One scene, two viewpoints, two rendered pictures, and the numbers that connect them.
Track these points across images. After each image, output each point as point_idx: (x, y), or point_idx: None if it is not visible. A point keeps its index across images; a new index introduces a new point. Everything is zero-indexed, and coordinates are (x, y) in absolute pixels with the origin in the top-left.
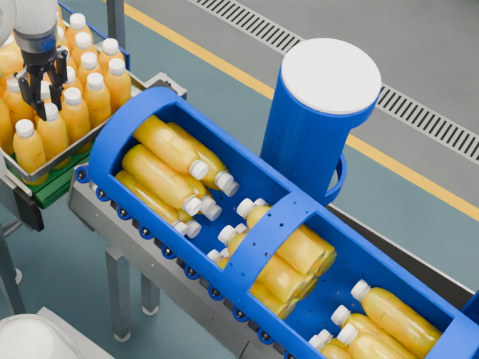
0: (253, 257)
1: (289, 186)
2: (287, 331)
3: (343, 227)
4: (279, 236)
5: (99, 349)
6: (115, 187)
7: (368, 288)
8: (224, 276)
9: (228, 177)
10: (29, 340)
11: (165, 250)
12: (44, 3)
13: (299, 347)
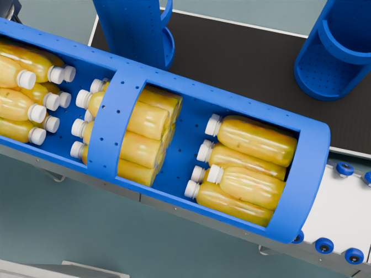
0: (106, 150)
1: (112, 65)
2: (163, 196)
3: (175, 85)
4: (120, 124)
5: (13, 276)
6: None
7: (218, 124)
8: (90, 170)
9: (58, 71)
10: None
11: None
12: None
13: (178, 204)
